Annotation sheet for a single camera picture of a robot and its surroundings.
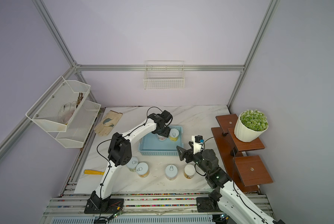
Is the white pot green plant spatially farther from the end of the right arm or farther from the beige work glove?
the beige work glove

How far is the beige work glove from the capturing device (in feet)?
3.49

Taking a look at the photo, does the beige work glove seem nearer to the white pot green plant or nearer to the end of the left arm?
the end of the left arm

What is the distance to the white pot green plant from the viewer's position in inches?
25.8
